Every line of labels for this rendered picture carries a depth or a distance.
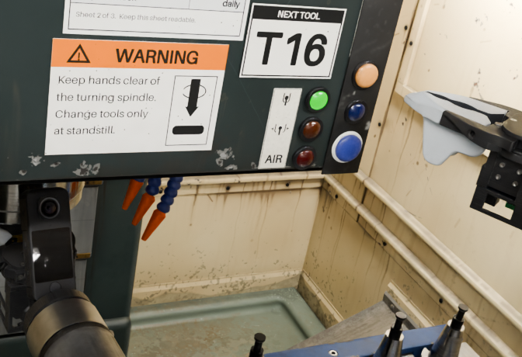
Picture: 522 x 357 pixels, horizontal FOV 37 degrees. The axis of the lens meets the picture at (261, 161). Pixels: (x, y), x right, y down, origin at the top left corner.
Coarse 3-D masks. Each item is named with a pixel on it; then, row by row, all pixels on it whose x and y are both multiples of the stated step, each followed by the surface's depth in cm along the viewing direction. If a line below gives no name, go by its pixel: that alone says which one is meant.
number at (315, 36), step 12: (288, 36) 71; (300, 36) 72; (312, 36) 72; (324, 36) 73; (288, 48) 72; (300, 48) 72; (312, 48) 73; (324, 48) 73; (288, 60) 72; (300, 60) 73; (312, 60) 73; (324, 60) 74
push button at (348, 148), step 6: (342, 138) 79; (348, 138) 79; (354, 138) 79; (342, 144) 79; (348, 144) 79; (354, 144) 80; (360, 144) 80; (336, 150) 79; (342, 150) 79; (348, 150) 80; (354, 150) 80; (360, 150) 81; (336, 156) 80; (342, 156) 80; (348, 156) 80; (354, 156) 80
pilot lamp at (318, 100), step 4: (316, 92) 75; (320, 92) 75; (324, 92) 75; (312, 96) 75; (316, 96) 75; (320, 96) 75; (324, 96) 75; (312, 100) 75; (316, 100) 75; (320, 100) 75; (324, 100) 76; (312, 104) 75; (316, 104) 75; (320, 104) 76; (324, 104) 76; (312, 108) 76; (316, 108) 76; (320, 108) 76
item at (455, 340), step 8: (448, 328) 114; (464, 328) 114; (440, 336) 115; (448, 336) 114; (456, 336) 113; (440, 344) 115; (448, 344) 114; (456, 344) 114; (432, 352) 116; (440, 352) 115; (448, 352) 114; (456, 352) 114
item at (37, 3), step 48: (0, 0) 59; (48, 0) 61; (288, 0) 70; (336, 0) 72; (0, 48) 61; (48, 48) 62; (240, 48) 70; (0, 96) 63; (48, 96) 64; (240, 96) 72; (336, 96) 77; (0, 144) 64; (240, 144) 75
